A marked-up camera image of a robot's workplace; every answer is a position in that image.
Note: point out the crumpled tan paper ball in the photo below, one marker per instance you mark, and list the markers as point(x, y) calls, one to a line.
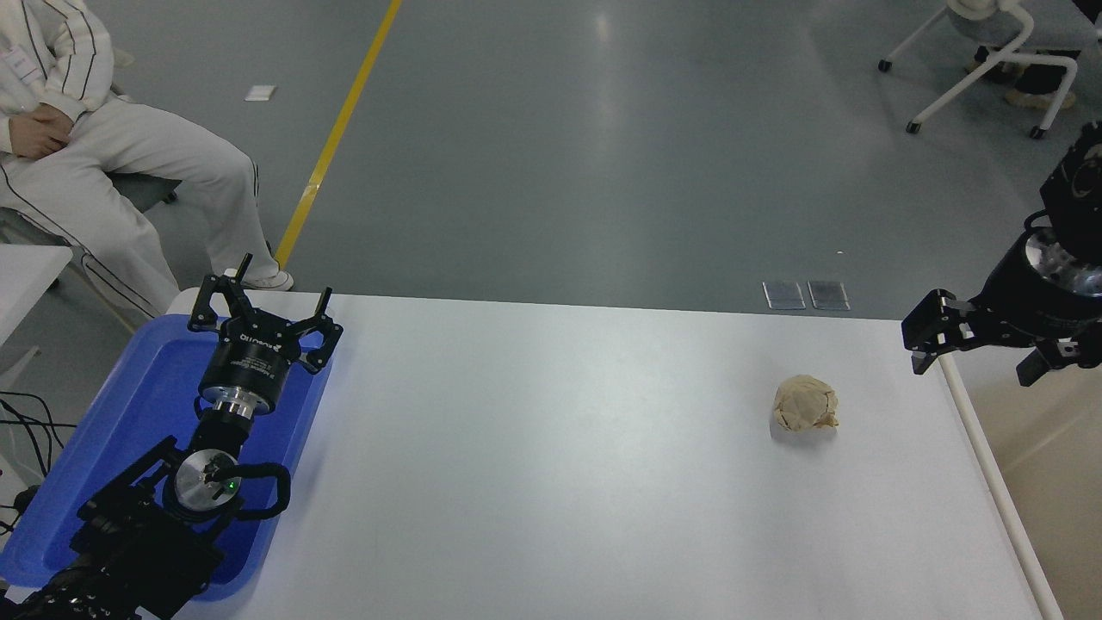
point(804, 403)

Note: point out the small white side table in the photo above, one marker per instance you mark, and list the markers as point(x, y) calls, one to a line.
point(26, 275)

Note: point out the grey chair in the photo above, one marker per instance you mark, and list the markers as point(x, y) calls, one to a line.
point(142, 189)

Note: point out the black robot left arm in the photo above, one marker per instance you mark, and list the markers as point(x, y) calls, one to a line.
point(129, 551)

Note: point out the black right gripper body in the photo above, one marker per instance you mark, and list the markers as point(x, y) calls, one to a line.
point(1024, 314)

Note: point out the person's hand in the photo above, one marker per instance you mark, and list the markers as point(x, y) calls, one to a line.
point(39, 129)

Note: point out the large pale bin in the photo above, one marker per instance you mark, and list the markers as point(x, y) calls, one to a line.
point(1050, 482)

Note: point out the white rolling chair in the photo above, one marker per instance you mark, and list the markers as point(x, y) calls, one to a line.
point(964, 86)

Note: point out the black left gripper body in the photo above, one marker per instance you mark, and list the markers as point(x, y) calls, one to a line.
point(245, 366)

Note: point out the blue plastic tray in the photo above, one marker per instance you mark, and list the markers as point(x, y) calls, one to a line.
point(146, 387)

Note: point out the white paper sheet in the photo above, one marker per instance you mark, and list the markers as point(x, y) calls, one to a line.
point(261, 92)

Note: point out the clear floor plate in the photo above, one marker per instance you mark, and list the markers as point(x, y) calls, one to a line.
point(783, 295)
point(829, 295)

